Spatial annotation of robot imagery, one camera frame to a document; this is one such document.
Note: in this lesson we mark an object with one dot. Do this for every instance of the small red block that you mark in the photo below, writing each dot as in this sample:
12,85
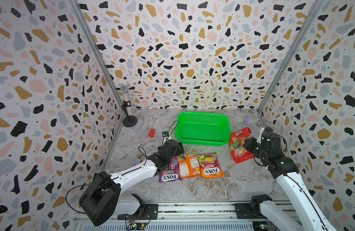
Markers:
151,133

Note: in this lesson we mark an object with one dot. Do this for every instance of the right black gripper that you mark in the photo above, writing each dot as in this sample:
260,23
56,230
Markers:
251,141

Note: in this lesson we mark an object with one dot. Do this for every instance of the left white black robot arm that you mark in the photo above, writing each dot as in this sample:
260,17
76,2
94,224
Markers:
103,197

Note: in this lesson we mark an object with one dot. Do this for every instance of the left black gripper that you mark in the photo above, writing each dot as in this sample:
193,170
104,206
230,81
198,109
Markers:
178,152

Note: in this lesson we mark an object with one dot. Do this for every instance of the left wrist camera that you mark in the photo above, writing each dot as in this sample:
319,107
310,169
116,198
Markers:
165,136

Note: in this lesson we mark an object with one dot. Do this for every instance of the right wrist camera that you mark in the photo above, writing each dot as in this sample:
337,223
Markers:
266,129

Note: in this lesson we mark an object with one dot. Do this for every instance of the purple Fox's candy bag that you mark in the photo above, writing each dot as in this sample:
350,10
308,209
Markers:
172,173

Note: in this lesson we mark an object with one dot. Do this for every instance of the yellow orange Fox's candy bag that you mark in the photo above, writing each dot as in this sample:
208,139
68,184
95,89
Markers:
209,166

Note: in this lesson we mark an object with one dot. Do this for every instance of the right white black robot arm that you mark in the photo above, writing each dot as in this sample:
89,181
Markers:
310,216

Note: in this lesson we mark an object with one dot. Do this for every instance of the green plastic basket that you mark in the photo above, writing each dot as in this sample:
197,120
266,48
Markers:
201,128

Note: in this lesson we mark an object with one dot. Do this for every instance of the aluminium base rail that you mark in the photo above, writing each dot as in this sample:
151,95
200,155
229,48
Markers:
200,216

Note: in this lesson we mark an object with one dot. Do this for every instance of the teal Fox's candy bag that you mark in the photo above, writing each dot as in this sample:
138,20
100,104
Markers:
140,159

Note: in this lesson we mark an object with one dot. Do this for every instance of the black stand with clear tube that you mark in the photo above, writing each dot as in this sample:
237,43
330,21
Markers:
130,120

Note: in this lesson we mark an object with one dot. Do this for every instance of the red candy bag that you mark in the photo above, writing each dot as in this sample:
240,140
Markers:
236,142

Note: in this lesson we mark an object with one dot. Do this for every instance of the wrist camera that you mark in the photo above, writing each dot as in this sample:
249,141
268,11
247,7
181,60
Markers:
165,136
266,129

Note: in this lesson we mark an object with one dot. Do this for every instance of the small purple object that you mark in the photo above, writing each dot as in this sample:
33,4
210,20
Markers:
247,120

